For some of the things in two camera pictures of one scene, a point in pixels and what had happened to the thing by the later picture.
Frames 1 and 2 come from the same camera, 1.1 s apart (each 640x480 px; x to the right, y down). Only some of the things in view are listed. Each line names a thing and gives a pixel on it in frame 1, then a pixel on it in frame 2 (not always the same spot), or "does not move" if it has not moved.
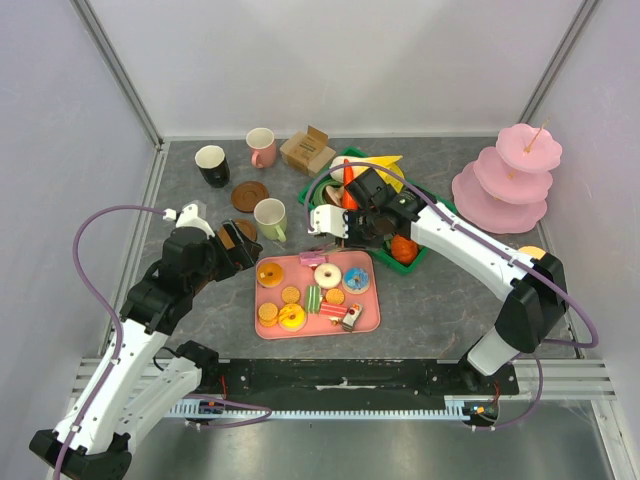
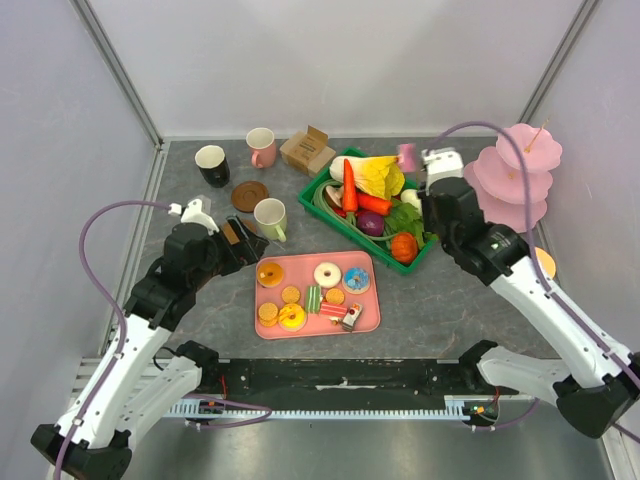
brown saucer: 247,227 does not move
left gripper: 244,254 does not move
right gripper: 352,218 to 426,204
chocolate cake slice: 351,316 does not move
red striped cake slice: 333,310 does not move
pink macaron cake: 313,256 to 407,157
